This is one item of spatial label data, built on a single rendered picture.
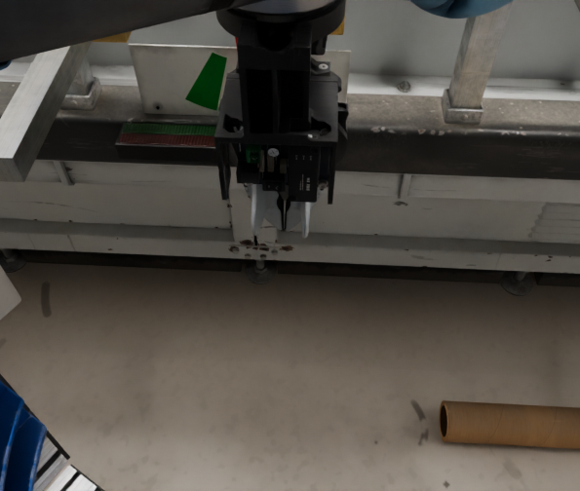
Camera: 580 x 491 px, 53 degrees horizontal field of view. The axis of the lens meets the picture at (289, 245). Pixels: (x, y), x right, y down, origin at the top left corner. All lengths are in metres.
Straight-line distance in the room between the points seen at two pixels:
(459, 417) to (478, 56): 0.74
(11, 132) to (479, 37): 0.50
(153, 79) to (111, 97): 0.09
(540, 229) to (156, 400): 0.91
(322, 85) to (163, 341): 1.08
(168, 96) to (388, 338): 0.83
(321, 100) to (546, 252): 1.10
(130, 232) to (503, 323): 0.89
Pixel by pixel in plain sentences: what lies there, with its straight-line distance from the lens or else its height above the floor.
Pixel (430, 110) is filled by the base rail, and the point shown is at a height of 0.70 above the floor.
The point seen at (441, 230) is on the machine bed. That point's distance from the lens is 1.34.
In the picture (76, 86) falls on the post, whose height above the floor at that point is 0.74.
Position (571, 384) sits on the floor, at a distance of 1.45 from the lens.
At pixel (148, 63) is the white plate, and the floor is 0.78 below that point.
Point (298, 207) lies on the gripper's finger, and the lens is 0.46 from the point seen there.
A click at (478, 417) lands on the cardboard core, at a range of 1.25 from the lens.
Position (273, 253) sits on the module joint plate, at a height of 0.14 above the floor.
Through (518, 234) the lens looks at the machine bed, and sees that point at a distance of 1.39.
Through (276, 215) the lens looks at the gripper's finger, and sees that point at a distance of 0.47.
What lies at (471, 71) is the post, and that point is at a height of 0.78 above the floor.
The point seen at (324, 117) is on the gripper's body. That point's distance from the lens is 0.35.
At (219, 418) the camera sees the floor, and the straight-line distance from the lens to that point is 1.29.
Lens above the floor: 1.18
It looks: 51 degrees down
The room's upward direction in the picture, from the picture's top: straight up
